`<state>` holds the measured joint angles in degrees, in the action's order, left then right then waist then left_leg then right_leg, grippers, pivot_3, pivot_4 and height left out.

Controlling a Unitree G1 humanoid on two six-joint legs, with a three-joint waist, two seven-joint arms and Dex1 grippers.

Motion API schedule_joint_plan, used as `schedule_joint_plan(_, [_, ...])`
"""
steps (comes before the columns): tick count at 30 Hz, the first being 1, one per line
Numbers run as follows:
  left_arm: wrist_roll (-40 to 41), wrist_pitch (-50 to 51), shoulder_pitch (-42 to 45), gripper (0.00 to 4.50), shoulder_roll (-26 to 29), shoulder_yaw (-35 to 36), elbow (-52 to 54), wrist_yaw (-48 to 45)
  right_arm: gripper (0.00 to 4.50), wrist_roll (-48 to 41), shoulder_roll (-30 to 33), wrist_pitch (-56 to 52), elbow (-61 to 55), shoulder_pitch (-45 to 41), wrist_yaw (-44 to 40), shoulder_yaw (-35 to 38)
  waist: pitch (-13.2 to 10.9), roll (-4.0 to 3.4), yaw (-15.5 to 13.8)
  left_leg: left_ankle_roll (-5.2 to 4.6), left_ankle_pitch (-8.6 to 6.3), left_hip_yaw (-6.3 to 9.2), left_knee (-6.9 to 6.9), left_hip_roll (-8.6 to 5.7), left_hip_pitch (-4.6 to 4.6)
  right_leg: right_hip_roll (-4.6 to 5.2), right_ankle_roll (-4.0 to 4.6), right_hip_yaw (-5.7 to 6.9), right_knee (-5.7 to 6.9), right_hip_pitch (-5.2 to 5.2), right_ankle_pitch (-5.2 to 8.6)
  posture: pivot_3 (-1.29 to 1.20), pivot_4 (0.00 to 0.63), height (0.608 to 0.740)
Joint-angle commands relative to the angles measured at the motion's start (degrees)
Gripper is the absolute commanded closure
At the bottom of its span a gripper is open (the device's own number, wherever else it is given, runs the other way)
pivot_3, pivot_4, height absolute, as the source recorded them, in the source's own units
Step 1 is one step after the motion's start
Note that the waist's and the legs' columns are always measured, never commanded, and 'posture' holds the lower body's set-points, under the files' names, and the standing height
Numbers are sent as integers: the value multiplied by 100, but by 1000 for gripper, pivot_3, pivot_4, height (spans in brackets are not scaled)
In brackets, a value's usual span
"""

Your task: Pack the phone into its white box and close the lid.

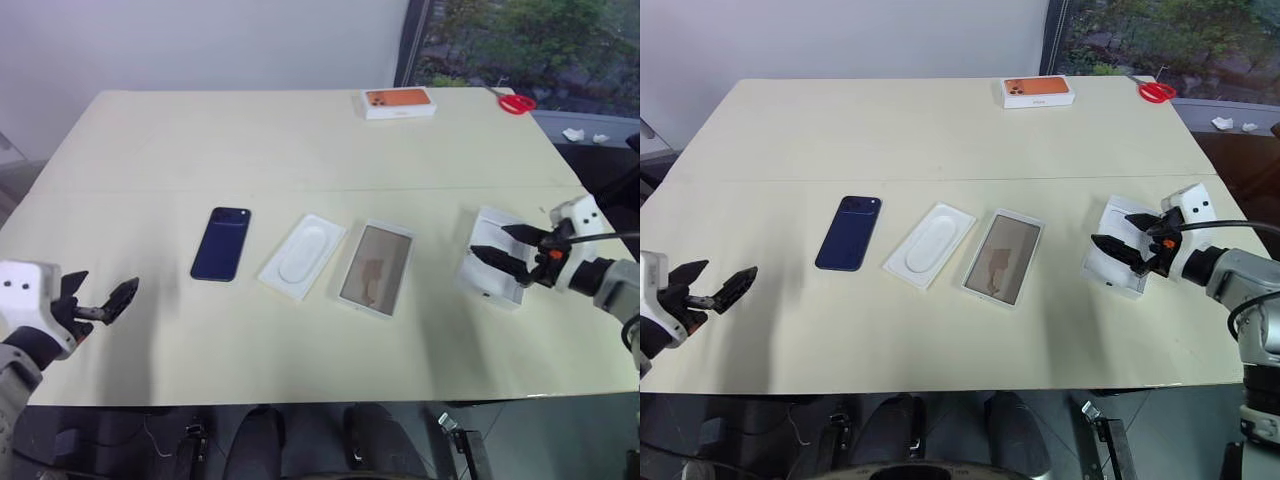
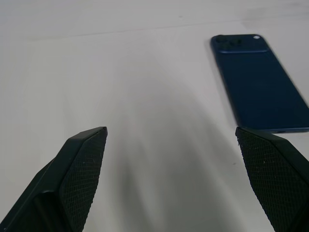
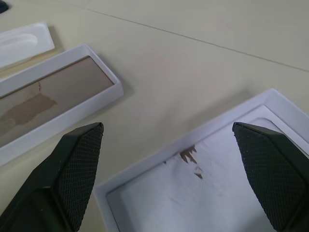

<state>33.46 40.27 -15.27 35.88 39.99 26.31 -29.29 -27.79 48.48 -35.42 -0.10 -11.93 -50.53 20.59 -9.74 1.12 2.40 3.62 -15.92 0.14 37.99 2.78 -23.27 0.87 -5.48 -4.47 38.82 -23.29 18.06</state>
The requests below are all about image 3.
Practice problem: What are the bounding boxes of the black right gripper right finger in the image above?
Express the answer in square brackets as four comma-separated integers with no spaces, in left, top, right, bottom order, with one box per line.
[232,122,309,232]

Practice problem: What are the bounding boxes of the white box base brown interior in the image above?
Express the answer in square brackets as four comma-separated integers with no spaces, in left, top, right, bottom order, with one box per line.
[0,43,124,167]

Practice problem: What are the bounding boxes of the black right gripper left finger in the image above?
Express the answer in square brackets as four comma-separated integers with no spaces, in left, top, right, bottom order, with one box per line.
[0,122,105,232]

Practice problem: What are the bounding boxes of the white phone box lid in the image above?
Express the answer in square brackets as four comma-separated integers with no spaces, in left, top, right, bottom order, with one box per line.
[93,88,309,232]

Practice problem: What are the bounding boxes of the white moulded tray insert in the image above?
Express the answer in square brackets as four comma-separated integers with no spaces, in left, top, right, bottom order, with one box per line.
[0,21,55,70]

